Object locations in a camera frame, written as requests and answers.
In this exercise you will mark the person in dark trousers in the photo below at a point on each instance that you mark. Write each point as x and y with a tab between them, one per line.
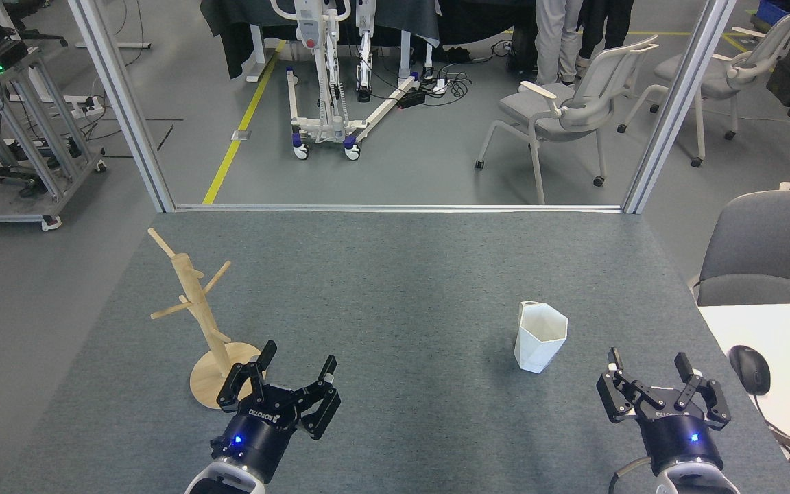
614	24

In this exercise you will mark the white desk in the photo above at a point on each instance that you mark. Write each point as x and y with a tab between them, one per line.
789	336

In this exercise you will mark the silver aluminium cross rail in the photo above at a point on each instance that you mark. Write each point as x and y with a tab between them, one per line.
395	208

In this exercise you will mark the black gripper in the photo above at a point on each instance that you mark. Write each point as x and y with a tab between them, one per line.
261	432
679	439

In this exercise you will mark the white power strip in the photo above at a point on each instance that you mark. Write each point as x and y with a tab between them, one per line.
440	86

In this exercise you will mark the person in pale trousers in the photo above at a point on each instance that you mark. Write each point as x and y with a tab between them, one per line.
556	38

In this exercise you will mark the white faceted cup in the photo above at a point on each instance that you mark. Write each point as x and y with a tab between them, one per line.
539	343

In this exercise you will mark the silver aluminium post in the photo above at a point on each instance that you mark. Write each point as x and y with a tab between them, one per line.
124	110
676	110

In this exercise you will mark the wooden cup rack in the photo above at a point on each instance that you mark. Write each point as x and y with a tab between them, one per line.
196	302

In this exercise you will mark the dark grey office chair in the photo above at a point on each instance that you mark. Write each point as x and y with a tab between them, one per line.
769	240

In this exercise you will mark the black power strip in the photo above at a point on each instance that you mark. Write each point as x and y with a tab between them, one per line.
411	99

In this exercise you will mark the aluminium frame cart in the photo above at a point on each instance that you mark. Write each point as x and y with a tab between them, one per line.
31	116

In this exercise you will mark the blue plastic bin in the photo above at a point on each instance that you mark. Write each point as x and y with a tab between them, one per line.
775	10

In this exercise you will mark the white stand on wheels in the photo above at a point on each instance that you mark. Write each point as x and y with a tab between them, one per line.
316	68

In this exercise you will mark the black cloth covered table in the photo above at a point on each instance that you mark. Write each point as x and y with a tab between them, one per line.
237	27

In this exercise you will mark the light grey armchair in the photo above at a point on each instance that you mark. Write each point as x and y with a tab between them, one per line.
724	79
553	113

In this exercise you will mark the metal floor socket plate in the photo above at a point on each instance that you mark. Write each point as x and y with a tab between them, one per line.
241	135

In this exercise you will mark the black computer mouse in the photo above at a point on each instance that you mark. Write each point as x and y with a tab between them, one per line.
750	370

